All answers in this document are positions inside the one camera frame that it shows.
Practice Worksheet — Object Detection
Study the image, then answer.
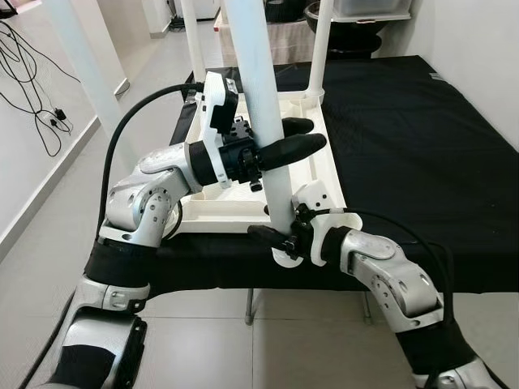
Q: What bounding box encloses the grey metal table leg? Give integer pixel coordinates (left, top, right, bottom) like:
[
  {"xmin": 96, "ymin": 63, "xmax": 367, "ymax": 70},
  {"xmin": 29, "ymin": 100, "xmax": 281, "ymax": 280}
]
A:
[{"xmin": 246, "ymin": 288, "xmax": 261, "ymax": 327}]

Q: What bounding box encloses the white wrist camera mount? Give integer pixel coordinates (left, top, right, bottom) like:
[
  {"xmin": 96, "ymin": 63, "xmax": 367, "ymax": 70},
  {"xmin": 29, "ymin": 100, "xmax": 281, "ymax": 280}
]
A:
[
  {"xmin": 270, "ymin": 182, "xmax": 363, "ymax": 270},
  {"xmin": 197, "ymin": 70, "xmax": 242, "ymax": 190}
]

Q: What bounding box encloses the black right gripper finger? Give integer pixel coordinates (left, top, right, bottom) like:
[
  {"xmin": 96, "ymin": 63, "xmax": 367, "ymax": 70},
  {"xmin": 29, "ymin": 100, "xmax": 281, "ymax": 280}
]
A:
[{"xmin": 247, "ymin": 224, "xmax": 294, "ymax": 254}]

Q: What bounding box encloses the black tablecloth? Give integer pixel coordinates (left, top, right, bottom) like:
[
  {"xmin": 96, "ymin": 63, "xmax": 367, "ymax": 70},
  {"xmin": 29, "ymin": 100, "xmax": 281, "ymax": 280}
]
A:
[{"xmin": 150, "ymin": 55, "xmax": 519, "ymax": 294}]

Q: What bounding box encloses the black plastic bag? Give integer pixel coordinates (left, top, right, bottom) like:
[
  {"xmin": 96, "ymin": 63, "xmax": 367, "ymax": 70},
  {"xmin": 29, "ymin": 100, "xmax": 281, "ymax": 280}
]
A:
[{"xmin": 266, "ymin": 0, "xmax": 307, "ymax": 24}]

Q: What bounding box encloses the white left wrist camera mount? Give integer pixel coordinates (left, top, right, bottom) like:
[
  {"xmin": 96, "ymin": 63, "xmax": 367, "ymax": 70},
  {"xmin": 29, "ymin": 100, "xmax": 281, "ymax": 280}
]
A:
[{"xmin": 197, "ymin": 70, "xmax": 242, "ymax": 190}]

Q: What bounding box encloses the white plastic children table top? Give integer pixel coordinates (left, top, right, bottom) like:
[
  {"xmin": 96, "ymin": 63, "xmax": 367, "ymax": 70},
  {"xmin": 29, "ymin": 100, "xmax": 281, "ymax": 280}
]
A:
[{"xmin": 166, "ymin": 81, "xmax": 363, "ymax": 237}]

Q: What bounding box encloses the beige cover cloth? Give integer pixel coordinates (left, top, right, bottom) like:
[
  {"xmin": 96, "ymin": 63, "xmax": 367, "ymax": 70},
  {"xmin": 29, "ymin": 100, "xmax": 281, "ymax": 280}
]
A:
[{"xmin": 212, "ymin": 12, "xmax": 319, "ymax": 67}]

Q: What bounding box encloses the black hanging power cord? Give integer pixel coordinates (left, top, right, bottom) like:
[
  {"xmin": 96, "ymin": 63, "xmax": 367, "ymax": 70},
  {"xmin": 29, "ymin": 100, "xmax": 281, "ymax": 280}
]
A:
[
  {"xmin": 0, "ymin": 20, "xmax": 75, "ymax": 159},
  {"xmin": 0, "ymin": 20, "xmax": 84, "ymax": 86}
]

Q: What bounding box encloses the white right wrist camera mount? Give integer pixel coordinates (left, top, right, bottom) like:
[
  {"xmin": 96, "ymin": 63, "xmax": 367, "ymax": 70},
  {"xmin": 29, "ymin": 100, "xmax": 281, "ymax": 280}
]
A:
[{"xmin": 270, "ymin": 182, "xmax": 363, "ymax": 270}]

